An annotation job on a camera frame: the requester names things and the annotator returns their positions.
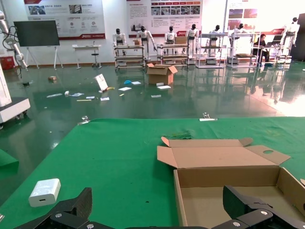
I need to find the white wall poster red band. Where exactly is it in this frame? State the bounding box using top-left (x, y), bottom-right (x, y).
top-left (23, 0), bottom-right (106, 41)

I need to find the white sign card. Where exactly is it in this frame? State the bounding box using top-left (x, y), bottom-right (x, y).
top-left (94, 73), bottom-right (109, 93)

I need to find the white power adapter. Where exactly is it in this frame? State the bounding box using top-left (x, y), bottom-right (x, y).
top-left (28, 178), bottom-right (61, 208)

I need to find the white humanoid robot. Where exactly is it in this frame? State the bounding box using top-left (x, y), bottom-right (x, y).
top-left (112, 28), bottom-right (127, 57)
top-left (185, 23), bottom-right (200, 59)
top-left (285, 17), bottom-right (300, 46)
top-left (163, 25), bottom-right (178, 55)
top-left (209, 24), bottom-right (222, 48)
top-left (136, 25), bottom-right (158, 60)
top-left (234, 23), bottom-right (245, 46)

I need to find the open brown cardboard box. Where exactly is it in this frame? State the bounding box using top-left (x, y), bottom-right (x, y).
top-left (157, 137), bottom-right (305, 229)

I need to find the black screen on stand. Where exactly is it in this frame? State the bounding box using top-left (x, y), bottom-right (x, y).
top-left (13, 20), bottom-right (64, 70)

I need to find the black stool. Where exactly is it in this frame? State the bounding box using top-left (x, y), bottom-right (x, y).
top-left (91, 52), bottom-right (102, 69)

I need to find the wall poster with photo row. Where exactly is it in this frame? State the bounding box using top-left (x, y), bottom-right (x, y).
top-left (126, 0), bottom-right (203, 38)

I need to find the metal binder clip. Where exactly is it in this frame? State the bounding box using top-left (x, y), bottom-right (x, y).
top-left (199, 112), bottom-right (218, 122)
top-left (77, 115), bottom-right (91, 126)

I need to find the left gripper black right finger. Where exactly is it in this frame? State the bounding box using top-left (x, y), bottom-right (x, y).
top-left (212, 185), bottom-right (305, 229)

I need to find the metal pipe rack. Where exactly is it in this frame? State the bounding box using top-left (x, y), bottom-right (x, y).
top-left (156, 42), bottom-right (190, 67)
top-left (195, 32), bottom-right (228, 69)
top-left (226, 32), bottom-right (258, 68)
top-left (113, 44), bottom-right (146, 70)

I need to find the white wheeled equipment cabinet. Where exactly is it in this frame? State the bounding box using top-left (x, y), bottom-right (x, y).
top-left (0, 64), bottom-right (31, 129)

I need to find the large open cardboard carton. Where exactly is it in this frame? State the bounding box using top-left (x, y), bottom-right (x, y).
top-left (145, 63), bottom-right (178, 85)

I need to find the wall poster with building photos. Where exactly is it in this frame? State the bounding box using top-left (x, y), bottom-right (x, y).
top-left (226, 0), bottom-right (305, 36)

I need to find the seated person in black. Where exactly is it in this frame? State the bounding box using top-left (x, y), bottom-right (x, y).
top-left (252, 33), bottom-right (270, 66)

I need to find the white table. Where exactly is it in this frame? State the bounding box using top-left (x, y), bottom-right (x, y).
top-left (72, 44), bottom-right (102, 70)

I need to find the metal frame desk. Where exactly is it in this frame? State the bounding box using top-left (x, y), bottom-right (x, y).
top-left (251, 35), bottom-right (293, 64)

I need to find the black cabinet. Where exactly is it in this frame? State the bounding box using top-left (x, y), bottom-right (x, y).
top-left (292, 13), bottom-right (305, 62)

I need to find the green table cloth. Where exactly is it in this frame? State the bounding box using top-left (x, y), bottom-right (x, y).
top-left (0, 116), bottom-right (305, 229)

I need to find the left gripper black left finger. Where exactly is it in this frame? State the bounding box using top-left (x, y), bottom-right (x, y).
top-left (13, 187), bottom-right (112, 229)

